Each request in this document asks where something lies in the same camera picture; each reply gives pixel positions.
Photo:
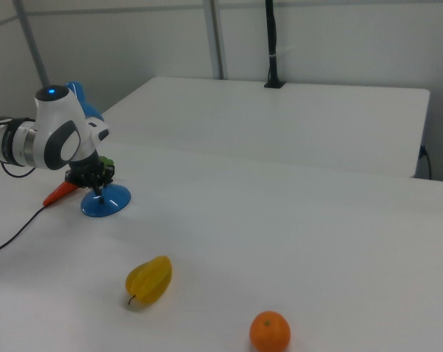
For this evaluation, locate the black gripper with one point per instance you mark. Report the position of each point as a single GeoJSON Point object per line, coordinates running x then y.
{"type": "Point", "coordinates": [86, 165]}

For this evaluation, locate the blue desk lamp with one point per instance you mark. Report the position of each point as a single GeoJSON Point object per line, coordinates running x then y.
{"type": "Point", "coordinates": [108, 205]}

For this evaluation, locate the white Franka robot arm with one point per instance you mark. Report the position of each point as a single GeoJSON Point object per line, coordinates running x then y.
{"type": "Point", "coordinates": [53, 121]}

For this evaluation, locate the orange toy carrot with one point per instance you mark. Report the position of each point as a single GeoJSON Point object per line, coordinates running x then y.
{"type": "Point", "coordinates": [60, 192]}

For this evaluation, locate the yellow toy starfruit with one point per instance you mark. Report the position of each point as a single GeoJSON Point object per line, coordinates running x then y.
{"type": "Point", "coordinates": [150, 280]}

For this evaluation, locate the white adjacent table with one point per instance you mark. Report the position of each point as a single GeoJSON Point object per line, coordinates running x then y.
{"type": "Point", "coordinates": [280, 121]}

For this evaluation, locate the orange toy tangerine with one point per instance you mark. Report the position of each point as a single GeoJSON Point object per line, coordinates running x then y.
{"type": "Point", "coordinates": [270, 331]}

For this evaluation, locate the grey metal partition post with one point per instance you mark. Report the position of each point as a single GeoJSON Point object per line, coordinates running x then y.
{"type": "Point", "coordinates": [32, 44]}

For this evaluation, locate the black camera pole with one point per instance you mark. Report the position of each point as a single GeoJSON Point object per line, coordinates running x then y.
{"type": "Point", "coordinates": [272, 36]}

